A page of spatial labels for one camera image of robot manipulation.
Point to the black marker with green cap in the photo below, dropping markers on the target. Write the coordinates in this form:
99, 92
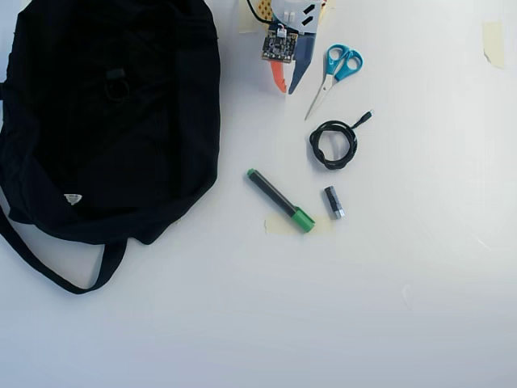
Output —
278, 200

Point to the camera circuit board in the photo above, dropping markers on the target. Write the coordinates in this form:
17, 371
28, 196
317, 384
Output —
278, 46

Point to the beige masking tape strip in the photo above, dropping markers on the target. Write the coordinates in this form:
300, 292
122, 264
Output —
278, 226
493, 44
247, 22
328, 8

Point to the black fabric bag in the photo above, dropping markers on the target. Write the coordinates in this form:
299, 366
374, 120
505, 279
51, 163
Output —
113, 141

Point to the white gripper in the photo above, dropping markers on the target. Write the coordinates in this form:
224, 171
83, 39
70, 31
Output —
304, 61

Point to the small black cylindrical battery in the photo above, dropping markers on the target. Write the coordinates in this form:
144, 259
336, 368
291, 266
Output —
334, 203

